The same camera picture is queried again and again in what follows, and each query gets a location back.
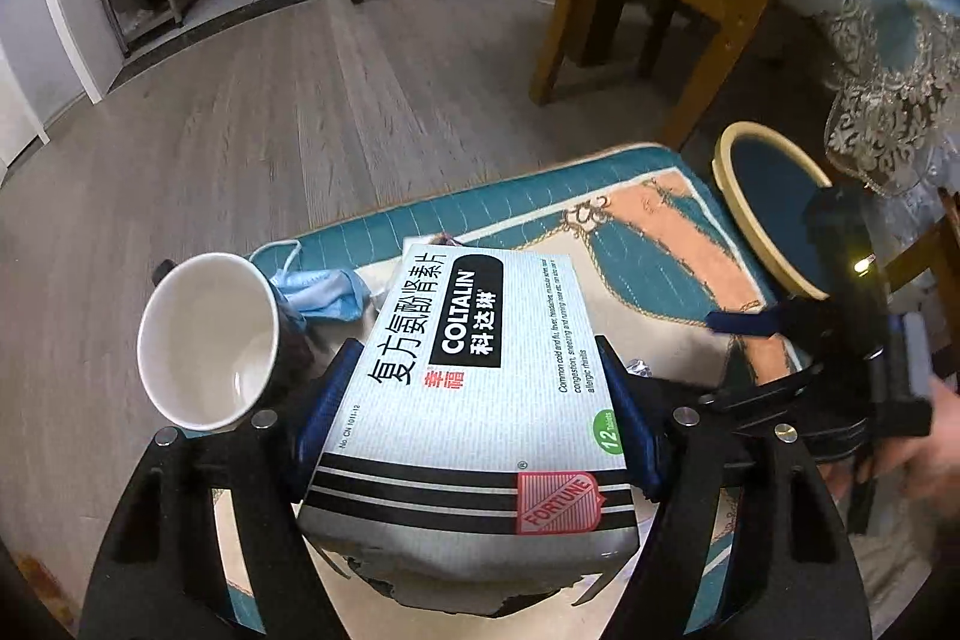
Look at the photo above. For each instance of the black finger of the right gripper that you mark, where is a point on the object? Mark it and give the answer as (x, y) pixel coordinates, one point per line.
(766, 322)

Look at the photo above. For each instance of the black mug white inside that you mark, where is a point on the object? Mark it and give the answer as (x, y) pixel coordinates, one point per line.
(216, 340)

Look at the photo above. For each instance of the teal lace tablecloth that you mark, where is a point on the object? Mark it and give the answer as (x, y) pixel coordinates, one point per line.
(896, 87)

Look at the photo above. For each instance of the white Coltalin medicine box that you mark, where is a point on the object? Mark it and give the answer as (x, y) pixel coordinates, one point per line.
(474, 463)

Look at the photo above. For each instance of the blue face mask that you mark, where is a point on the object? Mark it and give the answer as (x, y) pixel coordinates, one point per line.
(311, 294)

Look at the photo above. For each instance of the teal trash bin cream rim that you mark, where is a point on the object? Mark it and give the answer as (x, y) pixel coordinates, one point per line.
(767, 181)

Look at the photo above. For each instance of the person's right hand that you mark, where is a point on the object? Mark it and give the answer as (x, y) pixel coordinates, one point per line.
(928, 465)

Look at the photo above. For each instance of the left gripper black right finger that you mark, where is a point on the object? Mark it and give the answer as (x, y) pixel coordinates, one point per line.
(791, 572)

